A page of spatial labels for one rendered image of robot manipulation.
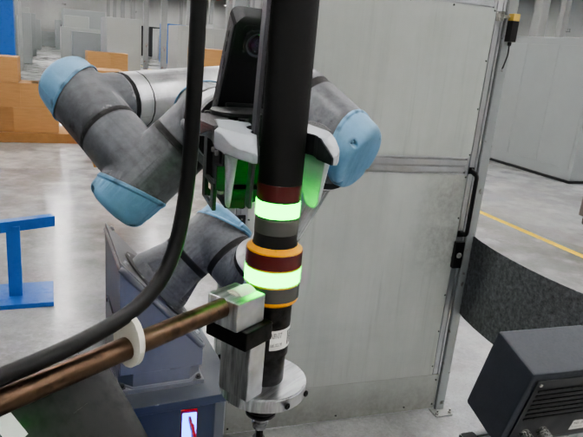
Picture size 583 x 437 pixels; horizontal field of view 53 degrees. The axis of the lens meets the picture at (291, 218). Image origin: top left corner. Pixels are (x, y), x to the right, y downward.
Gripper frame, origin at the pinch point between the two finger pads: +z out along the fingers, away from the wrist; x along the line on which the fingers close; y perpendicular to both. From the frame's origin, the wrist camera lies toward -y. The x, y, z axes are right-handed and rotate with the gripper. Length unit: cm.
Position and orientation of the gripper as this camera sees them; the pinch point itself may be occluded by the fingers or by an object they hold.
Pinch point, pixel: (291, 145)
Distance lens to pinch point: 39.5
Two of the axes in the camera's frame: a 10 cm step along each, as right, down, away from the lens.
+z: 3.0, 3.0, -9.0
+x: -9.5, 0.1, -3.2
